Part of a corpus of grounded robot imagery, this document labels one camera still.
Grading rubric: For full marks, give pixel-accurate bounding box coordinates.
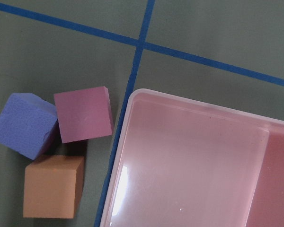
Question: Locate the magenta pink foam block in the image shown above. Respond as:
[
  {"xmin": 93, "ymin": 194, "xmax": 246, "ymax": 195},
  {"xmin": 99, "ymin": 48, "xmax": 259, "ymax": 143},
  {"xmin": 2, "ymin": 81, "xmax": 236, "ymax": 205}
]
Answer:
[{"xmin": 54, "ymin": 87, "xmax": 114, "ymax": 143}]

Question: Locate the pink plastic tray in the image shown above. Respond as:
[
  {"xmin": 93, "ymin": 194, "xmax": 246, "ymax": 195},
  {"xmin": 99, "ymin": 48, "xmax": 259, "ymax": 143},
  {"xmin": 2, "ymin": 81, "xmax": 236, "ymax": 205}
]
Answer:
[{"xmin": 100, "ymin": 89, "xmax": 284, "ymax": 227}]

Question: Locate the purple foam block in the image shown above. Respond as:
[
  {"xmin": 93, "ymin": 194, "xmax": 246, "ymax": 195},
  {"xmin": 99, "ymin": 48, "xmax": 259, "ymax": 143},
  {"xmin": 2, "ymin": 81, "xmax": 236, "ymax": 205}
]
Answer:
[{"xmin": 0, "ymin": 93, "xmax": 58, "ymax": 160}]

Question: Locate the orange foam block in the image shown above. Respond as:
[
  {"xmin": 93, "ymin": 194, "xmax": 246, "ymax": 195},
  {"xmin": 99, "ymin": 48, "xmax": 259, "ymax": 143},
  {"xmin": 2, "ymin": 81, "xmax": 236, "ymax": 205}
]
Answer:
[{"xmin": 23, "ymin": 155, "xmax": 85, "ymax": 219}]

